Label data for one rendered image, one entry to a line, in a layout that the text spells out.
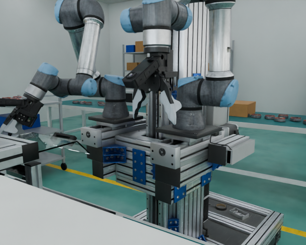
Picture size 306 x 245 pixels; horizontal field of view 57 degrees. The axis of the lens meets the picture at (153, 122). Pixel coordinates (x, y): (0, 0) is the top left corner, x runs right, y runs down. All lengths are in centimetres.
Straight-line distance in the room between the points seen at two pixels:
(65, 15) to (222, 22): 73
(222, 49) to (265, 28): 618
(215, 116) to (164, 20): 103
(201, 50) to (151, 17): 89
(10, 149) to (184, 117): 74
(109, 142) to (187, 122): 49
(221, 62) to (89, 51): 57
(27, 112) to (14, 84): 602
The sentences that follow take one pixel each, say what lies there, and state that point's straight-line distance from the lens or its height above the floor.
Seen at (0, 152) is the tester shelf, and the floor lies 111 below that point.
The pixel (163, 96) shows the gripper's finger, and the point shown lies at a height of 123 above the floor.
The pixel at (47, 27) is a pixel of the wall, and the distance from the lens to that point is 789.
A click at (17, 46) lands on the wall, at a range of 735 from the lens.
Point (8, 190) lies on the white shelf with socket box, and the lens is 25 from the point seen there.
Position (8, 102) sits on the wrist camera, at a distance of 128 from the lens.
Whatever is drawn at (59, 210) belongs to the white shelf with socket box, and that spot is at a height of 121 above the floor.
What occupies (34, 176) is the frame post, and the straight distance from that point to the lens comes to 82.
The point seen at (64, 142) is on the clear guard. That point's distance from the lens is 96.
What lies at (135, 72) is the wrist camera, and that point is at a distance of 71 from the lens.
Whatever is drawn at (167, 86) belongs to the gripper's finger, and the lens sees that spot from 73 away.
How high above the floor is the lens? 130
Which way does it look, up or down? 11 degrees down
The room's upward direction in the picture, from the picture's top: straight up
